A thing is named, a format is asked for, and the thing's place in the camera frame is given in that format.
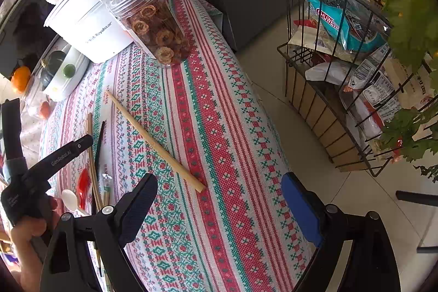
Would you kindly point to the wrapped disposable chopsticks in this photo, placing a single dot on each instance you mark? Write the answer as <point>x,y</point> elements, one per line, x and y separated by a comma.
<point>107,189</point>

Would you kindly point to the white Royalstar electric pot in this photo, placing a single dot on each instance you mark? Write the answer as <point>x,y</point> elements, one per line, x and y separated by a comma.
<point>102,4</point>

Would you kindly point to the dark green pumpkin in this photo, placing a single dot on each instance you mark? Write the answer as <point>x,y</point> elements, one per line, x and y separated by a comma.
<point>50,65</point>

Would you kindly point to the red plastic spoon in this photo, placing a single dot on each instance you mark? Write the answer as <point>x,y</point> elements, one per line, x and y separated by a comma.
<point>83,186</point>

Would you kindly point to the orange tangerine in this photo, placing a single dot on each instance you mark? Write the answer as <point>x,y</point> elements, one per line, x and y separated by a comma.
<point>20,79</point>

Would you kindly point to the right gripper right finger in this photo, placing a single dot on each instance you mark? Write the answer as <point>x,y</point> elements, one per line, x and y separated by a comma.
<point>298,200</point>

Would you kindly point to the green leafy vegetables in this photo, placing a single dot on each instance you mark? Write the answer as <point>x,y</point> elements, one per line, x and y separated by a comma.
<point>412,132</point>

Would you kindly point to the teal snack bag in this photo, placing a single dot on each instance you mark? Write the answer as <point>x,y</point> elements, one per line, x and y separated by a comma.
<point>348,22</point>

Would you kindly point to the jar of dried hawthorn slices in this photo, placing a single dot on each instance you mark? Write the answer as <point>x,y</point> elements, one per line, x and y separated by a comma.
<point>155,29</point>

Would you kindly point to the bamboo chopstick pair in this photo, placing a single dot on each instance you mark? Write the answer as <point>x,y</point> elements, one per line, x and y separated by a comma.
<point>92,168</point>

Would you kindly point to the patterned tablecloth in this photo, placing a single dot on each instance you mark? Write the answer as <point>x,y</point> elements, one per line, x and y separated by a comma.
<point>237,235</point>

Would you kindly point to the long thick bamboo chopstick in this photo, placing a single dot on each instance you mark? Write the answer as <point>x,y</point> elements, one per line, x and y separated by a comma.
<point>168,158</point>

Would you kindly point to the white ceramic casserole dish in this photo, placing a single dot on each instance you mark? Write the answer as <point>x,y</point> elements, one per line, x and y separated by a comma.
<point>68,76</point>

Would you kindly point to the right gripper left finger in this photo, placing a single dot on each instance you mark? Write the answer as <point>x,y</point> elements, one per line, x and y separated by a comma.
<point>133,208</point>

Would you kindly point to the black wire storage rack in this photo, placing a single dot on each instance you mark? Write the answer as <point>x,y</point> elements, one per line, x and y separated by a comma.
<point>344,97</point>

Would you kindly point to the white plastic spoon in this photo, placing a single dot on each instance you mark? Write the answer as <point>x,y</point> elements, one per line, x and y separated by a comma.
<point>71,202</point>

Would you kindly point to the person's left hand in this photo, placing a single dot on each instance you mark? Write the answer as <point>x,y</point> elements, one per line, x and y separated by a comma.
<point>31,266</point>

